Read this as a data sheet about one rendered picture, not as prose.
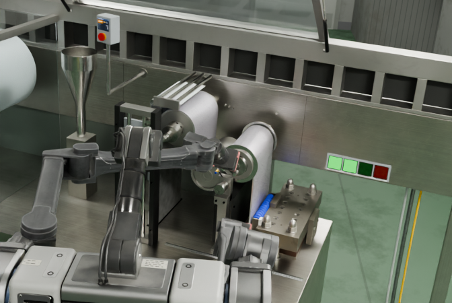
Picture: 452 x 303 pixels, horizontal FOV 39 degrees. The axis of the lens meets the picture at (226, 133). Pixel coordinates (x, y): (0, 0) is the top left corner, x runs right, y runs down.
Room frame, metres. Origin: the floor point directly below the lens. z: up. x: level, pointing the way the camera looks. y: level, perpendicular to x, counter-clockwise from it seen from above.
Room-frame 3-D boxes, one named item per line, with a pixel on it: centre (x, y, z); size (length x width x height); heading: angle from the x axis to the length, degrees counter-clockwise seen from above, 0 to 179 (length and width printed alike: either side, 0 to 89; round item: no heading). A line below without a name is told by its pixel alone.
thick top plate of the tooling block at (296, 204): (2.19, -0.27, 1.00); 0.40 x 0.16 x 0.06; 161
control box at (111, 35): (2.30, 0.46, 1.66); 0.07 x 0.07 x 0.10; 59
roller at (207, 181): (2.26, 0.02, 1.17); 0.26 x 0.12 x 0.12; 161
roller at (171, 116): (2.30, 0.14, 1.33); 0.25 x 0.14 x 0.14; 161
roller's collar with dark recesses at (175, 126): (2.16, 0.19, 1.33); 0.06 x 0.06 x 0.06; 71
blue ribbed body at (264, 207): (2.19, -0.17, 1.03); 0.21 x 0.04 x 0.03; 161
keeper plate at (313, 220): (2.18, -0.37, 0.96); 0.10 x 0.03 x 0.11; 161
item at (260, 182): (2.20, -0.15, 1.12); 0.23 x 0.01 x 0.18; 161
